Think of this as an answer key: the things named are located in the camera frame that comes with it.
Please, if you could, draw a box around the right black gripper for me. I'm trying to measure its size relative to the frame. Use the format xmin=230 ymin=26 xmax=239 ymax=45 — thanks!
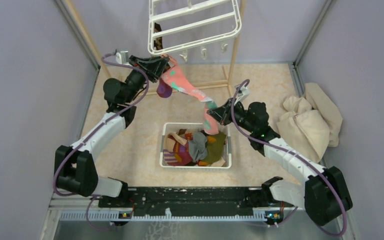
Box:
xmin=207 ymin=97 xmax=255 ymax=134

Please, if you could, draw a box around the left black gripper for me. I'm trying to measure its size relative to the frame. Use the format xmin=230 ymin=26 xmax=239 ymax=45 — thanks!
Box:
xmin=124 ymin=54 xmax=169 ymax=103

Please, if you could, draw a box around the pink patterned sock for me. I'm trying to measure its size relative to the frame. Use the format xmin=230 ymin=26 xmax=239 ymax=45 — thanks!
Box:
xmin=160 ymin=54 xmax=219 ymax=135

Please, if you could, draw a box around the brown argyle sock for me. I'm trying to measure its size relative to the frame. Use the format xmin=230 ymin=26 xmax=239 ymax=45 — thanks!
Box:
xmin=153 ymin=23 xmax=164 ymax=51

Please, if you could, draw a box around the grey sock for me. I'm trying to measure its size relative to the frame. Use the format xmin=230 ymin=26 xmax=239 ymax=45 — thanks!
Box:
xmin=188 ymin=131 xmax=208 ymax=163

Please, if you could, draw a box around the white plastic sock hanger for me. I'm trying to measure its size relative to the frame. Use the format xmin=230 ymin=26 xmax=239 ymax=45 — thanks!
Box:
xmin=147 ymin=0 xmax=242 ymax=61

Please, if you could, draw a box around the maroon striped beige sock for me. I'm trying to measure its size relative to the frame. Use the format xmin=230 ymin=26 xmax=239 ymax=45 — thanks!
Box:
xmin=162 ymin=132 xmax=193 ymax=167

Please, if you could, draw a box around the white plastic basket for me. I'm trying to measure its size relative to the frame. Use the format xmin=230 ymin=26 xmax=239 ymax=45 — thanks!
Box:
xmin=159 ymin=122 xmax=232 ymax=171

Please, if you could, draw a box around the olive green striped sock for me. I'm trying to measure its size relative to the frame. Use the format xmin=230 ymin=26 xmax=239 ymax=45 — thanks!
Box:
xmin=198 ymin=131 xmax=227 ymax=167

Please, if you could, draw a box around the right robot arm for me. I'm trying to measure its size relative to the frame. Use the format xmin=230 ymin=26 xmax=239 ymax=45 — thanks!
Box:
xmin=207 ymin=99 xmax=353 ymax=226

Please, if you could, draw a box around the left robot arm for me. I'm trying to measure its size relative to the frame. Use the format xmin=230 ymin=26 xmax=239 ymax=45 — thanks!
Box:
xmin=52 ymin=55 xmax=169 ymax=207

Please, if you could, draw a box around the wooden hanger rack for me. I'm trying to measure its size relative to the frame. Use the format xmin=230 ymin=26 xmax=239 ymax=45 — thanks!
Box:
xmin=57 ymin=0 xmax=246 ymax=93

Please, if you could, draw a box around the beige crumpled cloth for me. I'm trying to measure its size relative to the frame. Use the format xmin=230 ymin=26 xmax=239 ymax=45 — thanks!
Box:
xmin=276 ymin=82 xmax=343 ymax=163

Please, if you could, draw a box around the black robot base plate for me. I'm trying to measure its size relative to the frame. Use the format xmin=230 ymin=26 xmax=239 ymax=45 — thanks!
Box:
xmin=98 ymin=187 xmax=295 ymax=227

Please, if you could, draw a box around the aluminium frame rail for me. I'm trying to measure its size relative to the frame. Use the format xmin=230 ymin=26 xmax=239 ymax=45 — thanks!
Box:
xmin=40 ymin=186 xmax=352 ymax=240

